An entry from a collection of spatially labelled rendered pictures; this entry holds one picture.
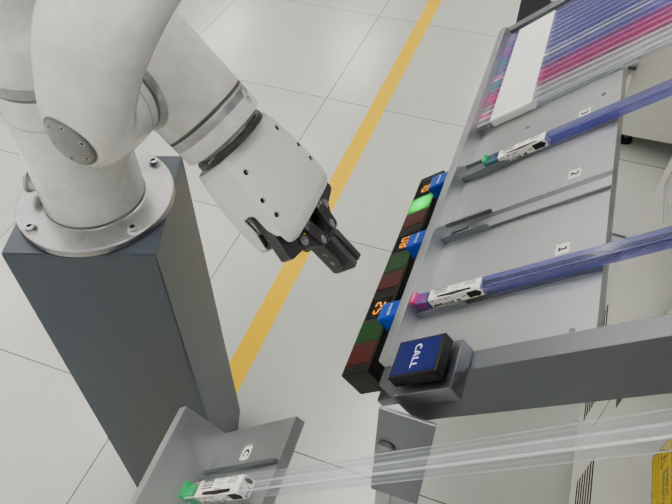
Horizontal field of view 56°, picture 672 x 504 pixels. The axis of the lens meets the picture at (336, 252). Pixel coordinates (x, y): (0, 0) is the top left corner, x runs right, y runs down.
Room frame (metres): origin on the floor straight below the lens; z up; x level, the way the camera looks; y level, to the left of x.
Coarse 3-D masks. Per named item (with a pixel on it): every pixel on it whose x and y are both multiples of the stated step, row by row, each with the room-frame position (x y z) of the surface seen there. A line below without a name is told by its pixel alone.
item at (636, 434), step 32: (640, 416) 0.13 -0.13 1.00; (416, 448) 0.16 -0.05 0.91; (448, 448) 0.15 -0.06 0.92; (480, 448) 0.14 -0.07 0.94; (512, 448) 0.14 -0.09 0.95; (544, 448) 0.13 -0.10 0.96; (576, 448) 0.13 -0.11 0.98; (608, 448) 0.12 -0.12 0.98; (640, 448) 0.12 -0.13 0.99; (256, 480) 0.18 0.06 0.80; (288, 480) 0.17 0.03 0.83; (320, 480) 0.16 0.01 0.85; (352, 480) 0.16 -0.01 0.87; (384, 480) 0.15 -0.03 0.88
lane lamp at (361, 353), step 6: (366, 342) 0.40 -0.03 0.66; (372, 342) 0.39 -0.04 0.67; (354, 348) 0.39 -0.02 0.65; (360, 348) 0.39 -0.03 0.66; (366, 348) 0.39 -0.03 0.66; (372, 348) 0.38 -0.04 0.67; (354, 354) 0.38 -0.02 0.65; (360, 354) 0.38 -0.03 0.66; (366, 354) 0.38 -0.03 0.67; (372, 354) 0.37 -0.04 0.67; (348, 360) 0.38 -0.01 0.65; (354, 360) 0.38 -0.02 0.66; (360, 360) 0.37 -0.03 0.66; (366, 360) 0.37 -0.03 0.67
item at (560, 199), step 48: (576, 96) 0.64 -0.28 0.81; (624, 96) 0.60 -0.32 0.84; (480, 144) 0.66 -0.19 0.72; (576, 144) 0.54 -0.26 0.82; (480, 192) 0.55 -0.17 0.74; (528, 192) 0.50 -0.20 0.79; (576, 192) 0.46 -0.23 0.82; (480, 240) 0.46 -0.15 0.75; (528, 240) 0.42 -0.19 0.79; (576, 240) 0.39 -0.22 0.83; (432, 288) 0.42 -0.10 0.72; (528, 288) 0.35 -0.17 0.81; (576, 288) 0.33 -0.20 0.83; (480, 336) 0.32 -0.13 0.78; (528, 336) 0.30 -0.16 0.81
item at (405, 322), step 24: (480, 96) 0.75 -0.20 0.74; (456, 168) 0.60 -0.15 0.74; (456, 192) 0.57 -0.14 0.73; (432, 216) 0.52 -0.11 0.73; (432, 240) 0.48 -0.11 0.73; (432, 264) 0.45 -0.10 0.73; (408, 288) 0.41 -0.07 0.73; (408, 312) 0.38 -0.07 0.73; (408, 336) 0.36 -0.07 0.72; (384, 360) 0.33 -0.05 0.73
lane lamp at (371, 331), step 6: (366, 324) 0.43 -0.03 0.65; (372, 324) 0.42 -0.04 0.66; (378, 324) 0.42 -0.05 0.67; (360, 330) 0.42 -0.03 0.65; (366, 330) 0.42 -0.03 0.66; (372, 330) 0.41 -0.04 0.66; (378, 330) 0.41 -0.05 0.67; (360, 336) 0.41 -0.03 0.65; (366, 336) 0.41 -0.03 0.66; (372, 336) 0.40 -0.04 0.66; (378, 336) 0.40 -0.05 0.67; (360, 342) 0.40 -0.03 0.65
